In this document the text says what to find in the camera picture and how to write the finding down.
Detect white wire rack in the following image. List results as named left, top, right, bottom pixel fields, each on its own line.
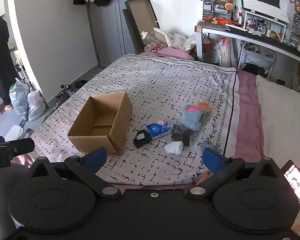
left=238, top=41, right=277, bottom=78

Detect pile of plastic bags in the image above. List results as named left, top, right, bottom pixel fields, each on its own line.
left=153, top=27, right=197, bottom=53

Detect black bag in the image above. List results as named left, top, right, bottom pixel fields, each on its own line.
left=170, top=124, right=191, bottom=147

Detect brown cardboard box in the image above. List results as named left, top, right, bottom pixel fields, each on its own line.
left=67, top=92, right=133, bottom=155

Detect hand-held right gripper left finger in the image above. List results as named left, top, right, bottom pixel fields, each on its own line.
left=30, top=147, right=122, bottom=200

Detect pair of dark shoes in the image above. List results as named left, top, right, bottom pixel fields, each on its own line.
left=55, top=84, right=74, bottom=103

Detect leaning cardboard sheets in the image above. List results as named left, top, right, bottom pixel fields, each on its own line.
left=122, top=0, right=161, bottom=54

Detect grey drawer organiser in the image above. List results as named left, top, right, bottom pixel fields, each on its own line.
left=202, top=0, right=232, bottom=20

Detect red decorations on desk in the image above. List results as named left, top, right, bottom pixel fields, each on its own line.
left=203, top=16, right=243, bottom=27

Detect white duvet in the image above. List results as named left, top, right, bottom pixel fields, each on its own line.
left=254, top=75, right=300, bottom=168

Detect soft burger toy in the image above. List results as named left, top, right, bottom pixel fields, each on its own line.
left=196, top=102, right=212, bottom=113

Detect clear plastic bottle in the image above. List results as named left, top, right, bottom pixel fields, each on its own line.
left=141, top=31, right=161, bottom=44

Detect red and white shopping bags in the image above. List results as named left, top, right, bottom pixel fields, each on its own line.
left=202, top=35, right=237, bottom=67

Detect white plastic bag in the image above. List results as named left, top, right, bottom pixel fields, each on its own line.
left=27, top=87, right=46, bottom=121

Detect grey plastic bag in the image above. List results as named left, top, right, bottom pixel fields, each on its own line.
left=9, top=78, right=31, bottom=121

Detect smartphone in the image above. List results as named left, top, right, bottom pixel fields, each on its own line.
left=281, top=159, right=300, bottom=205

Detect white black-patterned blanket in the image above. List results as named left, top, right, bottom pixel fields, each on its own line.
left=30, top=54, right=238, bottom=187

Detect small grey-blue cloth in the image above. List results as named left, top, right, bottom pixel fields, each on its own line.
left=201, top=141, right=222, bottom=153

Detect blue tissue packet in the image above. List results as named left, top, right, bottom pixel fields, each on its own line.
left=145, top=119, right=171, bottom=141

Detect white-framed dark desk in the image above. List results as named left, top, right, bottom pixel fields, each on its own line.
left=195, top=21, right=300, bottom=67

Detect white monitor riser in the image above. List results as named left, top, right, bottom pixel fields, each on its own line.
left=241, top=9, right=289, bottom=31

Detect grey door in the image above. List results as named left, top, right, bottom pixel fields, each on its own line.
left=86, top=0, right=141, bottom=68

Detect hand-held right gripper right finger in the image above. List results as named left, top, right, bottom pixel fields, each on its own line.
left=187, top=147, right=281, bottom=200

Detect white keyboard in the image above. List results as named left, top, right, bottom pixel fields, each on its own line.
left=242, top=0, right=282, bottom=12

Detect black and white cloth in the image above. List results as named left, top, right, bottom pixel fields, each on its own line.
left=133, top=129, right=153, bottom=148

